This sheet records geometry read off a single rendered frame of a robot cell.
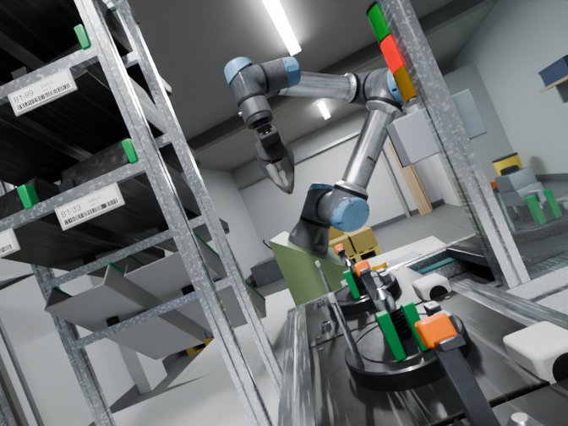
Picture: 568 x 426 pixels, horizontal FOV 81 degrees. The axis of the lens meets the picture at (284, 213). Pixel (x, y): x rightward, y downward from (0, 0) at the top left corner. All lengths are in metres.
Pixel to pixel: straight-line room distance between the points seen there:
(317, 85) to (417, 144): 0.63
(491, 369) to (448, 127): 0.31
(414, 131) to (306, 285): 0.70
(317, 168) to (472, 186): 8.30
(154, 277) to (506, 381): 0.50
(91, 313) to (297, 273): 0.63
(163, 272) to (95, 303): 0.13
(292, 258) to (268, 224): 8.02
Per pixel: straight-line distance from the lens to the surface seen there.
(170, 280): 0.63
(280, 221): 9.01
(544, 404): 0.34
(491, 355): 0.40
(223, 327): 0.45
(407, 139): 0.54
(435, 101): 0.53
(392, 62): 0.57
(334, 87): 1.15
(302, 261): 1.09
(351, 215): 1.04
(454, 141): 0.53
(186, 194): 0.62
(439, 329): 0.25
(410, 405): 0.37
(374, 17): 0.60
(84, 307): 0.69
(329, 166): 8.75
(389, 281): 0.64
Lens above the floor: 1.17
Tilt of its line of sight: 1 degrees up
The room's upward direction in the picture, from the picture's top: 23 degrees counter-clockwise
